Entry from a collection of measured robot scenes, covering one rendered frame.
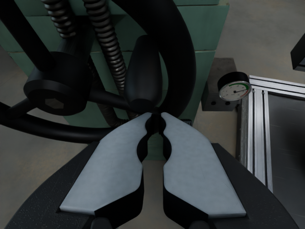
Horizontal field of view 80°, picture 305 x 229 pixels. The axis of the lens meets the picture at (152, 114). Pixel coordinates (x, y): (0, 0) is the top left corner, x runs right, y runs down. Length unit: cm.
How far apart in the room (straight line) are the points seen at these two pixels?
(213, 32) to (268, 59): 127
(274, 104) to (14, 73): 170
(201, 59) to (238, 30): 143
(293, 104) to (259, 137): 29
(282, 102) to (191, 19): 82
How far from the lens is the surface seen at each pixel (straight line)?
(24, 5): 28
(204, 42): 39
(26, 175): 121
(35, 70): 21
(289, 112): 107
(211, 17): 37
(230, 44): 166
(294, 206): 90
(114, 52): 25
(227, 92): 41
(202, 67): 43
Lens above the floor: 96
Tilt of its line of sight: 58 degrees down
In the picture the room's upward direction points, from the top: 4 degrees counter-clockwise
